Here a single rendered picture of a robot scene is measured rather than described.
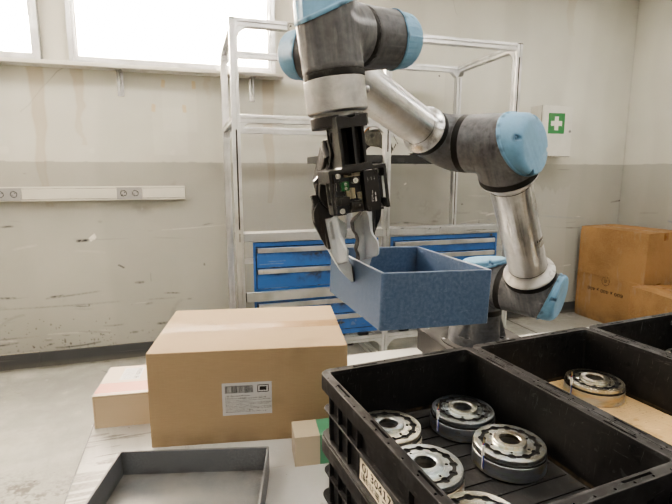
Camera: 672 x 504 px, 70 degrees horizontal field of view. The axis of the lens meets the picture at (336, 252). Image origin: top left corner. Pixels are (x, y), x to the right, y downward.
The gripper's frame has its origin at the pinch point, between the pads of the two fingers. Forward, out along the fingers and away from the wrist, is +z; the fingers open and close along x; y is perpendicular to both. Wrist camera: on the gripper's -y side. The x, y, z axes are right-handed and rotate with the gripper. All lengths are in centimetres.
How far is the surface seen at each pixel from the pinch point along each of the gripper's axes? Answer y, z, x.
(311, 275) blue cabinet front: -195, 49, 30
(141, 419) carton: -45, 36, -40
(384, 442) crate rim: 11.2, 18.9, -2.0
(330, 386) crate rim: -6.1, 19.0, -4.3
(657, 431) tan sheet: 4, 36, 47
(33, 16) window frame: -272, -116, -97
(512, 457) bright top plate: 8.4, 28.7, 17.0
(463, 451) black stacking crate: 1.0, 31.2, 13.4
